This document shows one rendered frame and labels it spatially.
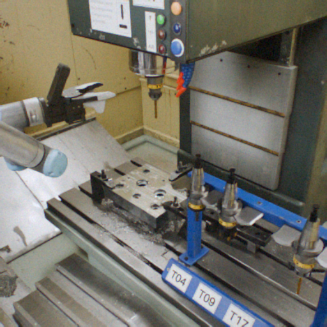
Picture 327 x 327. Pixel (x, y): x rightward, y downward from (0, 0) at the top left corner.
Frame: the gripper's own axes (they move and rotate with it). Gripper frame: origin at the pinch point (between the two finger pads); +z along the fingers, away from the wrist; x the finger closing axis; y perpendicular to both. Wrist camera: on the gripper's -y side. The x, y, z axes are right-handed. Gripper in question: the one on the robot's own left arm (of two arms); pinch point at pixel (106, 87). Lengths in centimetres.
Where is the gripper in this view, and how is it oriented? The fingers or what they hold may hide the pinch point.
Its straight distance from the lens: 123.4
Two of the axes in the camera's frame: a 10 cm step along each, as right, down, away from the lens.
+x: 4.5, 4.4, -7.7
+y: 0.6, 8.5, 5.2
